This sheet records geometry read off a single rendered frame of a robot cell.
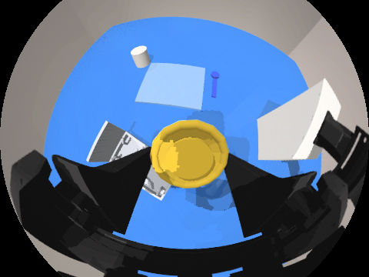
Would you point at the yellow plate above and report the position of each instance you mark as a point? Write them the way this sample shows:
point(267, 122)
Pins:
point(189, 153)

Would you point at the grey dish rack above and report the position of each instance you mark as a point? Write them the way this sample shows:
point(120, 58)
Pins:
point(113, 143)

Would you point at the light blue square mat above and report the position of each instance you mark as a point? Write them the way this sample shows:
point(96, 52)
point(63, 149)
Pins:
point(172, 84)

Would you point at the dark blue spoon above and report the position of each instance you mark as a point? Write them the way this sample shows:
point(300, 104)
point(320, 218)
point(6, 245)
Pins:
point(214, 75)

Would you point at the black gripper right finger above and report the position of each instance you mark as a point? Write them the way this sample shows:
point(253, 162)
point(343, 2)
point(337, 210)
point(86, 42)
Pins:
point(257, 194)

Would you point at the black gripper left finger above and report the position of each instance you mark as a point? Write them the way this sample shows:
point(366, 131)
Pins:
point(113, 187)

